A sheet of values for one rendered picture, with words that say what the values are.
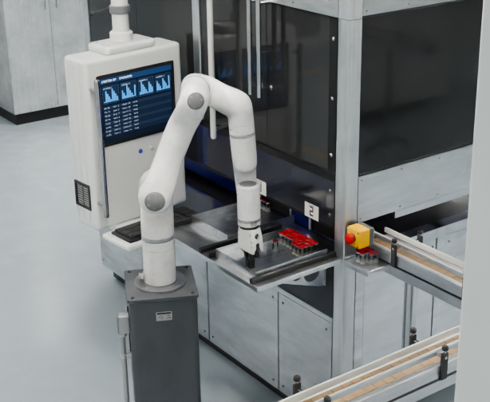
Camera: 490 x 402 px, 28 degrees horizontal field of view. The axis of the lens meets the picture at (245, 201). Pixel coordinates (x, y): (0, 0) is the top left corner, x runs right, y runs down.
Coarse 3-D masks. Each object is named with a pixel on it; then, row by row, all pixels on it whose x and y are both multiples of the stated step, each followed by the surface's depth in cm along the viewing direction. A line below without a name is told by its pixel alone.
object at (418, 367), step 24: (432, 336) 310; (456, 336) 317; (384, 360) 298; (408, 360) 304; (432, 360) 304; (456, 360) 304; (336, 384) 292; (360, 384) 285; (384, 384) 291; (408, 384) 294; (432, 384) 301
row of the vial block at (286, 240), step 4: (280, 232) 396; (280, 236) 396; (284, 236) 394; (288, 236) 392; (280, 240) 396; (284, 240) 394; (288, 240) 392; (292, 240) 390; (296, 240) 389; (284, 244) 395; (288, 244) 393; (304, 244) 385; (308, 248) 384; (308, 252) 384
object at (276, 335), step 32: (448, 224) 413; (128, 256) 537; (192, 256) 479; (224, 288) 461; (384, 288) 402; (224, 320) 468; (256, 320) 445; (288, 320) 423; (320, 320) 404; (384, 320) 407; (416, 320) 420; (448, 320) 432; (256, 352) 451; (288, 352) 429; (320, 352) 409; (384, 352) 413; (288, 384) 435
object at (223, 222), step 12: (192, 216) 417; (204, 216) 421; (216, 216) 424; (228, 216) 424; (264, 216) 423; (276, 216) 423; (288, 216) 414; (204, 228) 411; (216, 228) 412; (228, 228) 412
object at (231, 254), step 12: (264, 240) 399; (216, 252) 386; (228, 252) 389; (240, 252) 390; (264, 252) 390; (276, 252) 390; (288, 252) 389; (324, 252) 384; (228, 264) 380; (240, 264) 373; (264, 264) 380; (276, 264) 379; (288, 264) 374; (252, 276) 368
